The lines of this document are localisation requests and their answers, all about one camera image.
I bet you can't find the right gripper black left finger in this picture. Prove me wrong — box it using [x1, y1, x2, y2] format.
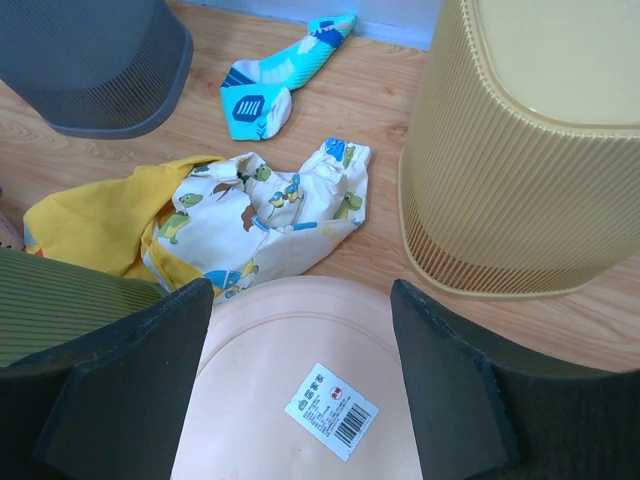
[1, 279, 213, 479]

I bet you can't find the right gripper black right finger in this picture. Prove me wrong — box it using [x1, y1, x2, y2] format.
[390, 280, 639, 479]

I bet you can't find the green slatted waste basket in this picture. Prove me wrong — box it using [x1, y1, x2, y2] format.
[1, 248, 167, 367]

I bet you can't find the peach capybara plastic bucket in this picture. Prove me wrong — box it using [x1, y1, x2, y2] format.
[172, 276, 421, 479]

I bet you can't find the yellow slatted waste basket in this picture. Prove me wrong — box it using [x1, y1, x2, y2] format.
[398, 1, 639, 299]

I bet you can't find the grey slatted waste basket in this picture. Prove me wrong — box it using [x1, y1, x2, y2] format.
[1, 1, 194, 140]

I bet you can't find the yellow cloth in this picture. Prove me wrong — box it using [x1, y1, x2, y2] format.
[23, 155, 222, 291]

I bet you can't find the white cartoon print cloth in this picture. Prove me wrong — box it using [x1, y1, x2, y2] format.
[143, 137, 371, 304]

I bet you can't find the teal white patterned cloth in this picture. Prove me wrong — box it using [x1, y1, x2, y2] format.
[220, 13, 357, 141]

